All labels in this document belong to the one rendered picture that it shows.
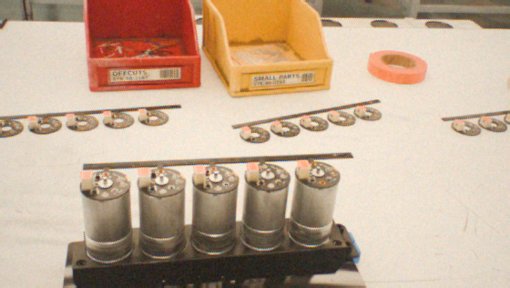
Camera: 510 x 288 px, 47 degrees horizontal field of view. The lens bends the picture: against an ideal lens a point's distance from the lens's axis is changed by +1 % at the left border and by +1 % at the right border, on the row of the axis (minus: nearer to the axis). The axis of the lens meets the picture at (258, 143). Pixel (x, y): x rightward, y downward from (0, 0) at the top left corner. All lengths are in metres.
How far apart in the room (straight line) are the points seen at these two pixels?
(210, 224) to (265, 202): 0.03
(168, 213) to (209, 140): 0.17
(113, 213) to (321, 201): 0.11
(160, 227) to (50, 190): 0.13
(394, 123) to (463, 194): 0.11
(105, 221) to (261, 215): 0.08
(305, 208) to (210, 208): 0.05
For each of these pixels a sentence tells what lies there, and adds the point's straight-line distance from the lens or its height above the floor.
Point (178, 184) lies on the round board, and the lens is 0.30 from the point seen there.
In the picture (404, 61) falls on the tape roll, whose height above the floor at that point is 0.76.
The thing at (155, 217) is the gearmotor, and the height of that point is 0.80.
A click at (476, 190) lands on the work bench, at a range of 0.46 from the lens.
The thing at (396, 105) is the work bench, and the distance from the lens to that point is 0.55.
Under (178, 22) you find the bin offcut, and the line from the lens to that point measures 0.64.
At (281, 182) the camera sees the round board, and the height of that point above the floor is 0.81.
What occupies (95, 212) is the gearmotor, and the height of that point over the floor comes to 0.80.
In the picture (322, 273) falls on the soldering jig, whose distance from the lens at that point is 0.33.
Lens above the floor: 0.99
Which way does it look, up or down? 31 degrees down
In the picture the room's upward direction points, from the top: 5 degrees clockwise
